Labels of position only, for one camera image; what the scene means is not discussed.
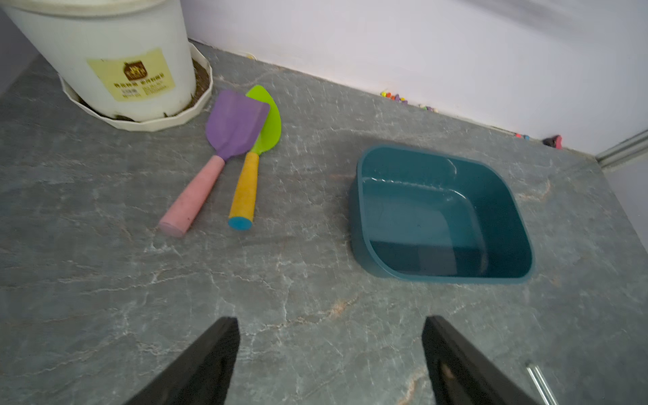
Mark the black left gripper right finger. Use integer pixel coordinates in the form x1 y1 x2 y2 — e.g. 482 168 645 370
422 316 536 404

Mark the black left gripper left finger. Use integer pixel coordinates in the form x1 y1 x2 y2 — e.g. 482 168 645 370
128 317 241 404

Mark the clear straight ruler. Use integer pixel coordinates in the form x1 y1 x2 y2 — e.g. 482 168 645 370
526 362 559 405

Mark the teal plastic storage box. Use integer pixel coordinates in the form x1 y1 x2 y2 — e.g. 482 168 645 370
349 144 534 284

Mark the white pot saucer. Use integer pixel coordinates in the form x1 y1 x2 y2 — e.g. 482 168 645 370
58 43 214 133

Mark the white plant pot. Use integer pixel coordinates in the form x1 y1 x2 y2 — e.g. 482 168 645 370
1 0 197 122

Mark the green shovel yellow handle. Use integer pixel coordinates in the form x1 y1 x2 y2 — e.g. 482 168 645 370
228 85 282 231

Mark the pink object by wall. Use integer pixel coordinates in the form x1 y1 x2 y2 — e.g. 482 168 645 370
542 135 563 150

